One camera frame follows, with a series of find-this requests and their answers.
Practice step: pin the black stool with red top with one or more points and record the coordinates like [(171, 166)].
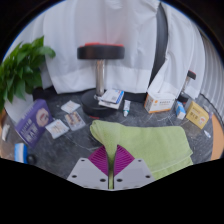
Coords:
[(190, 75), (100, 52)]

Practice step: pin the flat white packet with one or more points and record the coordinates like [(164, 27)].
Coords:
[(5, 132)]

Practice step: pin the purple cardboard box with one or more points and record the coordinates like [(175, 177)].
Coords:
[(33, 123)]

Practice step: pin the white curtain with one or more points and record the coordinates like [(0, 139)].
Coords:
[(100, 23), (181, 46)]

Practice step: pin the white printed packet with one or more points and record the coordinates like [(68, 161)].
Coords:
[(57, 128)]

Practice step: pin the white card packet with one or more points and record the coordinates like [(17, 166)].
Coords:
[(70, 106)]

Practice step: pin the blister pill pack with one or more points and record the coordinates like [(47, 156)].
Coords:
[(75, 120)]

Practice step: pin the small blue and white box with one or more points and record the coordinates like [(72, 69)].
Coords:
[(20, 152)]

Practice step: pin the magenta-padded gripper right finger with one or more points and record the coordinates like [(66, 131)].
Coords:
[(133, 173)]

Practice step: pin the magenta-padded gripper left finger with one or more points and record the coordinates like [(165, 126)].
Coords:
[(89, 173)]

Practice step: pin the light green towel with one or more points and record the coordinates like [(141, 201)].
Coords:
[(153, 143)]

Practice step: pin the flat white and blue box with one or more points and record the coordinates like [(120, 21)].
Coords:
[(111, 97)]

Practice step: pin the white tube with teal cap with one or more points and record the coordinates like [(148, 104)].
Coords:
[(126, 107)]

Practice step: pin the yellow cardboard box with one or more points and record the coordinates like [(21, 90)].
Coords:
[(197, 115)]

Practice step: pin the white box with orange stripe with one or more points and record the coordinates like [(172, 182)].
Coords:
[(160, 102)]

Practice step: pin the small black round object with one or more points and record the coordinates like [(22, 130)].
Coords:
[(31, 159)]

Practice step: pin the small white tube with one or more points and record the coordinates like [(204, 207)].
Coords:
[(207, 134)]

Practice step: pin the slim white and blue box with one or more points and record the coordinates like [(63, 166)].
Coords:
[(180, 110)]

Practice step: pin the green plant in white pot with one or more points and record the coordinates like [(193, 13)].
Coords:
[(20, 70)]

